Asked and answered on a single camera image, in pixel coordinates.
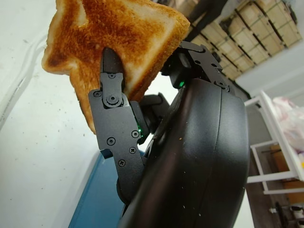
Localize brown cardboard box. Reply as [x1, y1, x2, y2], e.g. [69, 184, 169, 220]
[268, 144, 290, 173]

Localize browned toast slice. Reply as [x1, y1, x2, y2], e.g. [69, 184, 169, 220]
[41, 0, 190, 135]

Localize white metal shelf rack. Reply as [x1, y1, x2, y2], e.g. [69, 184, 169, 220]
[244, 90, 304, 195]

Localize translucent plastic bag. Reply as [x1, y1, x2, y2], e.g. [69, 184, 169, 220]
[272, 96, 304, 167]

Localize stacked wooden crates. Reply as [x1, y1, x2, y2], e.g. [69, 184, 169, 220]
[190, 0, 302, 80]

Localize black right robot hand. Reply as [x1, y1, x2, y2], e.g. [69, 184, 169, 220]
[88, 40, 250, 228]

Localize blue rectangular tray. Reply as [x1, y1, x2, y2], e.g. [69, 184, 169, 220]
[67, 148, 148, 228]

